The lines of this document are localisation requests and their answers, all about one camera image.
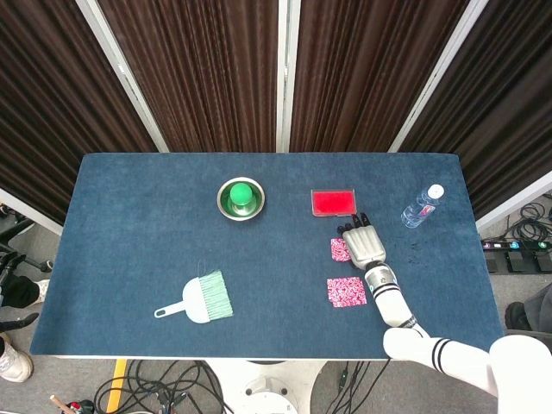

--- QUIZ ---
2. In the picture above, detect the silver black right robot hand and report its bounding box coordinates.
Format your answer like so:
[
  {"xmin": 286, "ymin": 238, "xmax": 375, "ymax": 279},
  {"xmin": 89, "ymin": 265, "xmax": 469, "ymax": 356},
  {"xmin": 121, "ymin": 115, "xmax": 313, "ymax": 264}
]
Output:
[{"xmin": 336, "ymin": 211, "xmax": 388, "ymax": 271}]

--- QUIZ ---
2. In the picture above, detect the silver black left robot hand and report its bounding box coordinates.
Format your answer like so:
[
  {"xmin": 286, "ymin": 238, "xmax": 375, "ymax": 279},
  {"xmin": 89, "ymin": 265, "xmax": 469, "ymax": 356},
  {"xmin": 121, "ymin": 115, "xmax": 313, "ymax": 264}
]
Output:
[{"xmin": 0, "ymin": 312, "xmax": 41, "ymax": 334}]

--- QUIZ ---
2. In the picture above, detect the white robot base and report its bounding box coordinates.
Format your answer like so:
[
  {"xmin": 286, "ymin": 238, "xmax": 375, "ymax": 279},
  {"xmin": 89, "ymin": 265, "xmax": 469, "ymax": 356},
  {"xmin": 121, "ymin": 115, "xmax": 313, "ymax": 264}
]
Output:
[{"xmin": 210, "ymin": 359, "xmax": 325, "ymax": 414}]

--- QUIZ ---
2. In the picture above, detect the pale green hand brush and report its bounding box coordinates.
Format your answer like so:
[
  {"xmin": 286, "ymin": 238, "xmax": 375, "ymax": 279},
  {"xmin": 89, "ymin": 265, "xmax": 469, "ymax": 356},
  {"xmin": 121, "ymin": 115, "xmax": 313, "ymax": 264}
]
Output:
[{"xmin": 154, "ymin": 269, "xmax": 235, "ymax": 325}]

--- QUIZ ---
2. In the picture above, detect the black trouser leg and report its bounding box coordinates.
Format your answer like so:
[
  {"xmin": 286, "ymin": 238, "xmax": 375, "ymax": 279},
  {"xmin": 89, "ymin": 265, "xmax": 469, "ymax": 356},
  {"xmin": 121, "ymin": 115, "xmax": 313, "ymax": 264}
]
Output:
[{"xmin": 0, "ymin": 273, "xmax": 41, "ymax": 308}]

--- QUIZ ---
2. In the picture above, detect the red ink pad case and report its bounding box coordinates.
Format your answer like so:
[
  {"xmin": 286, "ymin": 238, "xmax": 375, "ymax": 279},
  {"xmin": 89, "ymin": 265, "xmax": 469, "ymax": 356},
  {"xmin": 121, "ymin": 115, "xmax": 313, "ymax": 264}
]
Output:
[{"xmin": 310, "ymin": 188, "xmax": 358, "ymax": 218}]

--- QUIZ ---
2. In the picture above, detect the clear plastic water bottle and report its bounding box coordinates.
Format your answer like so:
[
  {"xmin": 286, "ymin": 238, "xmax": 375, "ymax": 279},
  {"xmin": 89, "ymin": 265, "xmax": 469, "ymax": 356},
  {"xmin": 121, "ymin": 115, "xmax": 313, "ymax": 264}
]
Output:
[{"xmin": 400, "ymin": 184, "xmax": 446, "ymax": 229}]

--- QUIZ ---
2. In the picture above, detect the black wheeled stand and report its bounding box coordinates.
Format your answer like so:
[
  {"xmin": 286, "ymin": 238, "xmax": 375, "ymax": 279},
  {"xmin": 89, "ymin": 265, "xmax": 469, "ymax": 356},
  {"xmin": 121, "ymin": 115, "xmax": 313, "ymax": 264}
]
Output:
[{"xmin": 0, "ymin": 217, "xmax": 53, "ymax": 273}]

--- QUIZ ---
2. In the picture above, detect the yellow floor tape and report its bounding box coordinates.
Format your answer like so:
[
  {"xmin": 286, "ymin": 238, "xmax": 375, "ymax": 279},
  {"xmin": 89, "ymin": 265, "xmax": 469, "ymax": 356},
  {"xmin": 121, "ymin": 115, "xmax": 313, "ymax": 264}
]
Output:
[{"xmin": 106, "ymin": 359, "xmax": 129, "ymax": 411}]

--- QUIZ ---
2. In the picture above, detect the stainless steel bowl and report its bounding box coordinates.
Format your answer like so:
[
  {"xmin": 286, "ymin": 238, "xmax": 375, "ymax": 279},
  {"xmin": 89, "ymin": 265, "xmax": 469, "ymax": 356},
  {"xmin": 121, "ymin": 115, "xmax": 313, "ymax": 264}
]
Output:
[{"xmin": 216, "ymin": 176, "xmax": 266, "ymax": 223}]

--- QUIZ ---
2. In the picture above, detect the green ball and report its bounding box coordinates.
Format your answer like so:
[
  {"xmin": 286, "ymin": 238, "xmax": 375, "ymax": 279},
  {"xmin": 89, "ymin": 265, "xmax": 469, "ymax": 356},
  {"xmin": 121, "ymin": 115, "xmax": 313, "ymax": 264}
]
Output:
[{"xmin": 228, "ymin": 183, "xmax": 254, "ymax": 207}]

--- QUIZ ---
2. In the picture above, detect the blue fabric table cover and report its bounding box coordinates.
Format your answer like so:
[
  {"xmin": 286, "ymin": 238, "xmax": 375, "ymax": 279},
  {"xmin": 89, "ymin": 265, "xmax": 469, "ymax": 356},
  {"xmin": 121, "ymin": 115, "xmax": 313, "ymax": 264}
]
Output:
[{"xmin": 28, "ymin": 152, "xmax": 509, "ymax": 361}]

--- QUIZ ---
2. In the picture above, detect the black shoe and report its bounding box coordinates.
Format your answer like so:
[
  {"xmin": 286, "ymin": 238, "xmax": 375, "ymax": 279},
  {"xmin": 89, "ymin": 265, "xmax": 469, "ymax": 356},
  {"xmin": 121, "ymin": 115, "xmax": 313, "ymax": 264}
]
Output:
[{"xmin": 504, "ymin": 300, "xmax": 539, "ymax": 332}]

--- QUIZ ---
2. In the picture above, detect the brown fabric partition panel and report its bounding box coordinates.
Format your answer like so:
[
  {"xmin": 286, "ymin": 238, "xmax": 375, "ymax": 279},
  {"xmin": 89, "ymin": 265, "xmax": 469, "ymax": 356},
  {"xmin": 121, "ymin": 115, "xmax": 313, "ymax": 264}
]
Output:
[
  {"xmin": 278, "ymin": 0, "xmax": 480, "ymax": 154},
  {"xmin": 0, "ymin": 0, "xmax": 169, "ymax": 236},
  {"xmin": 77, "ymin": 0, "xmax": 290, "ymax": 154},
  {"xmin": 387, "ymin": 0, "xmax": 552, "ymax": 232}
]

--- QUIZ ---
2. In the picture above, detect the black coiled cable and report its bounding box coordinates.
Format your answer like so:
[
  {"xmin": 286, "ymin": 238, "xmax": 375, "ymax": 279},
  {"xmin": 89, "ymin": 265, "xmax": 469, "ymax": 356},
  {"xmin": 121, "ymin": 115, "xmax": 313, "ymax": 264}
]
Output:
[{"xmin": 515, "ymin": 197, "xmax": 552, "ymax": 242}]

